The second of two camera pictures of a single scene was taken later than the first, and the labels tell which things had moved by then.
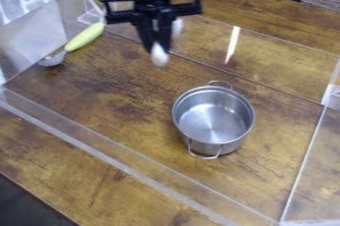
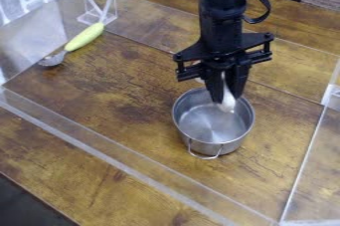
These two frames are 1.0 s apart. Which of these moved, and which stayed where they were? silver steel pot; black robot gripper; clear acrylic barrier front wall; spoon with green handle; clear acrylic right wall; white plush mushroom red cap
Moved: white plush mushroom red cap; black robot gripper
Stayed: clear acrylic right wall; clear acrylic barrier front wall; spoon with green handle; silver steel pot
